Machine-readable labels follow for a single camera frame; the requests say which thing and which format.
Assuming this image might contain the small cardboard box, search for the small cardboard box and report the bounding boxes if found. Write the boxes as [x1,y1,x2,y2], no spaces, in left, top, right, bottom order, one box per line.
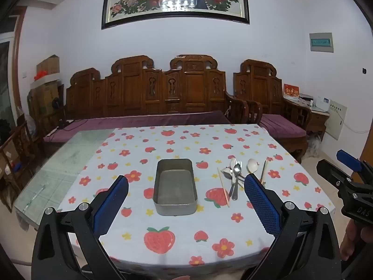
[36,55,61,78]

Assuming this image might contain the dark wooden chair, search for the dark wooden chair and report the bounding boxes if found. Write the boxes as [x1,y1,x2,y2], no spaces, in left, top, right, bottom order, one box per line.
[0,119,38,199]

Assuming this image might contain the carved wooden sofa bench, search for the carved wooden sofa bench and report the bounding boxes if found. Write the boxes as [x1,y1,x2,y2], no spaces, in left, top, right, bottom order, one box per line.
[62,54,249,126]

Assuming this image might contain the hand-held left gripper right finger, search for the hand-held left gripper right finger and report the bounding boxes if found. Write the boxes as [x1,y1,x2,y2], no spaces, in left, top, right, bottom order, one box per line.
[244,173,341,280]

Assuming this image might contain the white desktop device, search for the white desktop device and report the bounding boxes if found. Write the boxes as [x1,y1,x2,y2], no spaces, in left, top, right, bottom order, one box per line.
[316,96,331,113]

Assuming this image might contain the white long-handled spoon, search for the white long-handled spoon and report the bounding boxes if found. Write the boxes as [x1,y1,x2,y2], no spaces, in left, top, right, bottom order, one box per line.
[222,171,246,188]

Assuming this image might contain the carved wooden armchair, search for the carved wooden armchair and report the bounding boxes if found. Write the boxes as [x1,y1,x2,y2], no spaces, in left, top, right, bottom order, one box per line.
[233,59,311,164]

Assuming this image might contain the beige wall cabinet door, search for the beige wall cabinet door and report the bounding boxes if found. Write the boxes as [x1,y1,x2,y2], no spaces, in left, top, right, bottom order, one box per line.
[325,99,348,140]

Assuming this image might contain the strawberry print tablecloth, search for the strawberry print tablecloth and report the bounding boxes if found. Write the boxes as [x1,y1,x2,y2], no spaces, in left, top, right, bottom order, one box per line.
[55,124,335,269]

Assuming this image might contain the light wooden chopstick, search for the light wooden chopstick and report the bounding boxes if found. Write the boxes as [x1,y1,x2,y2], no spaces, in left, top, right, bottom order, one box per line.
[217,167,231,208]

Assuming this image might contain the clear plastic bag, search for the clear plastic bag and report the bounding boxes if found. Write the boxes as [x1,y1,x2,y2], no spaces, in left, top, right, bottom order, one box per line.
[309,136,321,158]

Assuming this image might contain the rectangular metal tray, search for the rectangular metal tray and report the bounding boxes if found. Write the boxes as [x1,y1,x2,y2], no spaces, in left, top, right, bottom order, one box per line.
[153,158,198,216]

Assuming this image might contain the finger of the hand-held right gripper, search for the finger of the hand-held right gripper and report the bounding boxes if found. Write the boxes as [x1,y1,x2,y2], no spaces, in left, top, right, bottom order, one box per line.
[336,150,373,178]
[316,159,354,194]

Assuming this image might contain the green wall panel box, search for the green wall panel box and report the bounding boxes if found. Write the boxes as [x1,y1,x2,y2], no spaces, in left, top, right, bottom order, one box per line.
[309,32,334,53]

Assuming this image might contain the person's right hand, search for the person's right hand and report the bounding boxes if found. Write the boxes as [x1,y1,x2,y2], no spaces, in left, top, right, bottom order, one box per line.
[339,220,363,262]

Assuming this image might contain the metal fork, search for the metal fork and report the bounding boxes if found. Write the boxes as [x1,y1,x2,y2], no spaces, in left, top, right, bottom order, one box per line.
[231,160,244,201]

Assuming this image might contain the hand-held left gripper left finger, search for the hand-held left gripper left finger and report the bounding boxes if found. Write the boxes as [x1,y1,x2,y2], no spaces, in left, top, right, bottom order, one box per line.
[31,175,129,280]

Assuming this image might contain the wooden side table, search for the wooden side table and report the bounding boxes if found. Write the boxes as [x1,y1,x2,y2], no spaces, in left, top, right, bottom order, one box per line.
[284,98,330,143]

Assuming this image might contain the short purple seat cushion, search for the short purple seat cushion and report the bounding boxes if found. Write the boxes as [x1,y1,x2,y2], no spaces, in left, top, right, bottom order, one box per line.
[259,114,306,137]

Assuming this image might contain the black cable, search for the black cable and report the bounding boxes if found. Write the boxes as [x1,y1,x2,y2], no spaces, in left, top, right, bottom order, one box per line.
[57,119,88,130]

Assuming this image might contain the red card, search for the red card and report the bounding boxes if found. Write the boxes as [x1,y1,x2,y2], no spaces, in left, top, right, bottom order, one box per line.
[283,84,300,100]

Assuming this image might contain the large cardboard box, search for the large cardboard box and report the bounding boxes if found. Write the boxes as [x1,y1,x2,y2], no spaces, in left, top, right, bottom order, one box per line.
[28,80,65,123]

